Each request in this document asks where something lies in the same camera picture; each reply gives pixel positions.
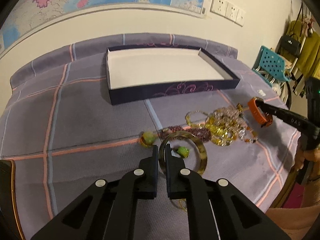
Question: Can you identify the small green stone ring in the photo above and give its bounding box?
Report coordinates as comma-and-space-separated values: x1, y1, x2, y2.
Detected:
176, 146, 190, 158

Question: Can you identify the person right hand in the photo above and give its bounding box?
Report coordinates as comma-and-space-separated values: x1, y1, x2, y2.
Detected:
294, 147, 320, 180

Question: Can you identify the yellow bead necklace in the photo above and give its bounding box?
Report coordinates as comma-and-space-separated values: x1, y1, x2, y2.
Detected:
185, 109, 241, 146

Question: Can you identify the clear amber bead bracelet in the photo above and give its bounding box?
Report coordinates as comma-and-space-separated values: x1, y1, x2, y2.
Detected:
212, 103, 259, 144

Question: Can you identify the purple plaid bedsheet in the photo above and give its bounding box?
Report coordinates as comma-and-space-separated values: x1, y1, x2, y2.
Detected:
1, 33, 300, 239

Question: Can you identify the black handbag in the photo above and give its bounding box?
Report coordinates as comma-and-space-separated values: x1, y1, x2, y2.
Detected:
279, 35, 302, 57

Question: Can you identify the white wall socket panel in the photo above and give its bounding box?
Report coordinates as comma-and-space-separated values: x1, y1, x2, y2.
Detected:
210, 0, 246, 27

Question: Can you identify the teal plastic stool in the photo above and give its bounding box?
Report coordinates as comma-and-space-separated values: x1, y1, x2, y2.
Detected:
252, 46, 291, 87

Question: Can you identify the orange smart watch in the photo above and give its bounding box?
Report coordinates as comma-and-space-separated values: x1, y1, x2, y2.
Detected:
247, 97, 273, 127

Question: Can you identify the white fabric label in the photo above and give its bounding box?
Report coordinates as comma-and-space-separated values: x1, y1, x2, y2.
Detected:
257, 89, 266, 97

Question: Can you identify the olive green bangle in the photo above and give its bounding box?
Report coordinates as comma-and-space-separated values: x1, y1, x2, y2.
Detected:
158, 131, 208, 176

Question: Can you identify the dark purple tray box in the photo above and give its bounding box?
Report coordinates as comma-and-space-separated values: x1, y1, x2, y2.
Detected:
105, 44, 240, 105

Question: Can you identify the yellow hanging garment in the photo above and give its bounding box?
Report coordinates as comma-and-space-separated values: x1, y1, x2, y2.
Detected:
281, 20, 319, 79

